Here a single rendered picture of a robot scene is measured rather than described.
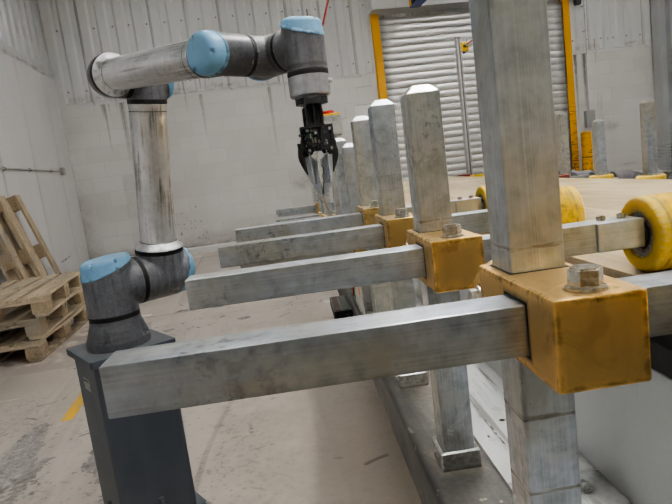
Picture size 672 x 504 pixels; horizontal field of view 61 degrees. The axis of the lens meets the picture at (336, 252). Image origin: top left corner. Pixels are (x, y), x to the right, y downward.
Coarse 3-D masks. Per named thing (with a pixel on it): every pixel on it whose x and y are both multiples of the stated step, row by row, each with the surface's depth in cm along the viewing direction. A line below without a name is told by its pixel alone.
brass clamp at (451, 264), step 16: (416, 240) 59; (432, 240) 54; (448, 240) 53; (464, 240) 53; (480, 240) 53; (432, 256) 53; (448, 256) 53; (464, 256) 53; (480, 256) 53; (432, 272) 54; (448, 272) 53; (464, 272) 54; (432, 288) 55; (448, 288) 54; (464, 288) 54
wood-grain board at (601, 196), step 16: (448, 176) 376; (464, 176) 345; (464, 192) 210; (592, 192) 150; (608, 192) 145; (624, 192) 140; (640, 192) 135; (656, 192) 131; (592, 208) 117; (608, 208) 114; (576, 256) 72; (592, 256) 71; (608, 256) 70; (624, 256) 69; (608, 272) 64; (624, 272) 61; (640, 272) 60; (656, 272) 59
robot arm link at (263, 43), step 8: (256, 40) 124; (264, 40) 126; (272, 40) 124; (264, 48) 125; (264, 56) 125; (272, 56) 124; (264, 64) 126; (272, 64) 126; (256, 72) 126; (264, 72) 128; (272, 72) 129; (280, 72) 128; (256, 80) 135; (264, 80) 134
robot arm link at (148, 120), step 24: (144, 96) 166; (168, 96) 174; (144, 120) 168; (144, 144) 170; (168, 144) 175; (144, 168) 172; (168, 168) 176; (144, 192) 174; (168, 192) 177; (144, 216) 176; (168, 216) 178; (144, 240) 179; (168, 240) 180; (144, 264) 176; (168, 264) 179; (192, 264) 187; (168, 288) 182
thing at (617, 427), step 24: (648, 384) 60; (576, 408) 78; (600, 408) 72; (624, 408) 66; (648, 408) 61; (600, 432) 73; (624, 432) 67; (648, 432) 62; (600, 456) 73; (624, 456) 67; (648, 456) 62; (624, 480) 68; (648, 480) 63
